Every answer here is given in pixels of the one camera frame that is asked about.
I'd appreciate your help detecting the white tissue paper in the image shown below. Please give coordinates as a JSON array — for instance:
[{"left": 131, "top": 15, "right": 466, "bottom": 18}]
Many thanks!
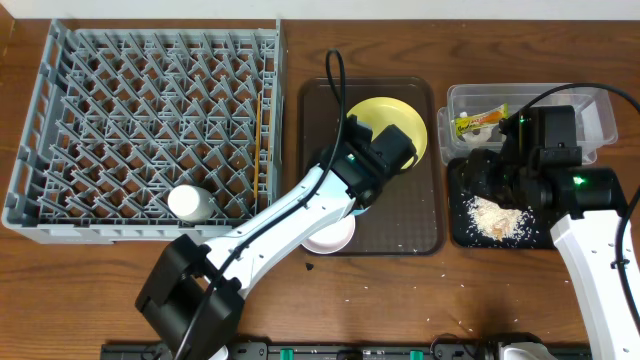
[{"left": 458, "top": 112, "right": 496, "bottom": 145}]

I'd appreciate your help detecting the green snack wrapper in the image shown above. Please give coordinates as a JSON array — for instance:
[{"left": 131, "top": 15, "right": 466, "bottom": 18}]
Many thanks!
[{"left": 454, "top": 103, "right": 508, "bottom": 136}]

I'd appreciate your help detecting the yellow round plate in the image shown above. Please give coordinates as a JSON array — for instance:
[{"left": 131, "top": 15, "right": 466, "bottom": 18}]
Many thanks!
[{"left": 347, "top": 97, "right": 428, "bottom": 170}]

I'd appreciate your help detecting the light blue bowl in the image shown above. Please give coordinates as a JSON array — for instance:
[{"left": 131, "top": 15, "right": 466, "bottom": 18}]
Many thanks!
[{"left": 351, "top": 207, "right": 370, "bottom": 216}]

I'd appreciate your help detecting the white cup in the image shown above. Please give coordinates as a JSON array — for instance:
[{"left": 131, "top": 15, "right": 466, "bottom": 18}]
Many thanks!
[{"left": 167, "top": 185, "right": 214, "bottom": 223}]

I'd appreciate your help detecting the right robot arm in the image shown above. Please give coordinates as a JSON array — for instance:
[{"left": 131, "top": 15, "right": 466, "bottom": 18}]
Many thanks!
[{"left": 453, "top": 106, "right": 639, "bottom": 359}]

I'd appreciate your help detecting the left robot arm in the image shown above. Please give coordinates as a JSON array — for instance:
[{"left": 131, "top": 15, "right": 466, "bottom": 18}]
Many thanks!
[{"left": 135, "top": 115, "right": 422, "bottom": 359}]

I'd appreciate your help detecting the black waste tray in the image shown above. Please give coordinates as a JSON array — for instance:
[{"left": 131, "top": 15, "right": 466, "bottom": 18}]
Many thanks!
[{"left": 447, "top": 158, "right": 555, "bottom": 250}]

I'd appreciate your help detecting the grey plastic dishwasher rack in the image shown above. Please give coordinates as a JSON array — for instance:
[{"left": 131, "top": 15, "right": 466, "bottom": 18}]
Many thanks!
[{"left": 2, "top": 20, "right": 287, "bottom": 244}]

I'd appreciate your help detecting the clear plastic bin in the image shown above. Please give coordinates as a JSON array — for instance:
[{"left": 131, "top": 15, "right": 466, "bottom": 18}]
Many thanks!
[{"left": 438, "top": 83, "right": 618, "bottom": 165}]

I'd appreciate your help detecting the food scraps pile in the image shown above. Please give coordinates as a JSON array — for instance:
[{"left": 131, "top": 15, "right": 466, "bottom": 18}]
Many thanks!
[{"left": 464, "top": 196, "right": 535, "bottom": 243}]

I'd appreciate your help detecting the dark brown serving tray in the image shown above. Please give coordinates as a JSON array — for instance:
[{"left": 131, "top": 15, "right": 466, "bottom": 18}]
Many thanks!
[{"left": 298, "top": 77, "right": 448, "bottom": 256}]

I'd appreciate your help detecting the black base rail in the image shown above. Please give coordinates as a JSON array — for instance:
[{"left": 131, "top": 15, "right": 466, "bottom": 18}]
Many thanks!
[{"left": 99, "top": 340, "right": 591, "bottom": 360}]

